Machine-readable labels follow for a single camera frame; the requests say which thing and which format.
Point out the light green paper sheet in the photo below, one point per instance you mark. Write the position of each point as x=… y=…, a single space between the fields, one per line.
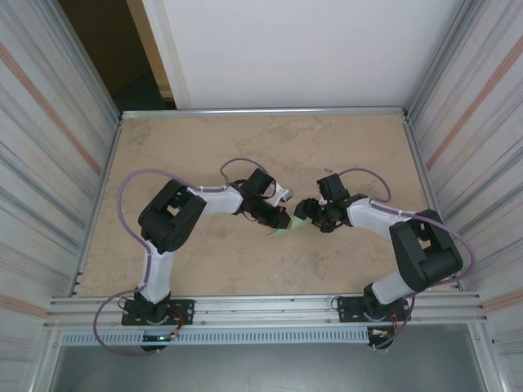
x=298 y=224

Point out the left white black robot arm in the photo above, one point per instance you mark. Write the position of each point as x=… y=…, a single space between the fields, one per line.
x=171 y=220

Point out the small circuit board green light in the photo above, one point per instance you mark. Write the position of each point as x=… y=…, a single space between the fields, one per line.
x=160 y=337

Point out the aluminium table end rail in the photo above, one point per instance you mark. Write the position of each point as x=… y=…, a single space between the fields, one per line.
x=261 y=112

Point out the wide aluminium mounting rail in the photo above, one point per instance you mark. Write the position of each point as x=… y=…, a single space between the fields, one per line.
x=261 y=310

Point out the aluminium table side rail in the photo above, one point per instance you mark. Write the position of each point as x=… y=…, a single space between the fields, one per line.
x=96 y=212
x=433 y=204

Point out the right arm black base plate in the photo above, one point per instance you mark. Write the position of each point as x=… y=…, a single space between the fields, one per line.
x=347 y=310

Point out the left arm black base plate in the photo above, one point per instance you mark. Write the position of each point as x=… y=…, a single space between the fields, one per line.
x=181 y=312

